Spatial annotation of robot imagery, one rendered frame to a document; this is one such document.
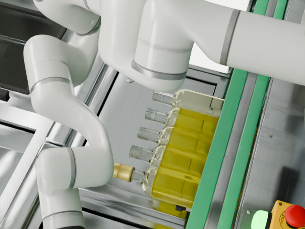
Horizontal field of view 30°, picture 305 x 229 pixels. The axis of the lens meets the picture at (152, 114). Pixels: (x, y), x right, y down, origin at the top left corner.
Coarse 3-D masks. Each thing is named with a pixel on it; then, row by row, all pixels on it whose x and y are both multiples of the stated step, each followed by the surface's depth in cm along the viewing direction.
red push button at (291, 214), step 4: (288, 208) 95; (292, 208) 95; (296, 208) 95; (300, 208) 95; (304, 208) 95; (288, 212) 94; (292, 212) 94; (296, 212) 94; (300, 212) 94; (304, 212) 94; (288, 216) 94; (292, 216) 94; (296, 216) 94; (300, 216) 94; (304, 216) 94; (288, 220) 94; (292, 220) 93; (296, 220) 93; (300, 220) 93; (304, 220) 94; (292, 224) 93; (296, 224) 93; (300, 224) 93; (304, 224) 93
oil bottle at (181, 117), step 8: (168, 112) 135; (176, 112) 135; (184, 112) 135; (192, 112) 135; (168, 120) 134; (176, 120) 133; (184, 120) 133; (192, 120) 133; (200, 120) 133; (208, 120) 134; (216, 120) 134; (184, 128) 133; (192, 128) 132; (200, 128) 132; (208, 128) 132
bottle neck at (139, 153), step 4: (132, 148) 129; (136, 148) 129; (140, 148) 130; (144, 148) 130; (132, 152) 129; (136, 152) 129; (140, 152) 129; (144, 152) 129; (148, 152) 129; (132, 156) 130; (136, 156) 129; (140, 156) 129; (144, 156) 129; (148, 156) 129; (144, 160) 129; (148, 160) 129
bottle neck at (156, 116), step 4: (148, 108) 137; (148, 112) 136; (152, 112) 136; (156, 112) 136; (160, 112) 136; (148, 116) 136; (152, 116) 136; (156, 116) 136; (160, 116) 136; (164, 116) 136; (152, 120) 136; (156, 120) 136; (160, 120) 136
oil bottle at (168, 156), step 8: (152, 152) 129; (160, 152) 127; (168, 152) 127; (176, 152) 128; (184, 152) 128; (192, 152) 128; (152, 160) 127; (160, 160) 126; (168, 160) 126; (176, 160) 126; (184, 160) 126; (192, 160) 126; (200, 160) 126; (168, 168) 126; (176, 168) 125; (184, 168) 125; (192, 168) 125; (200, 168) 125; (200, 176) 125
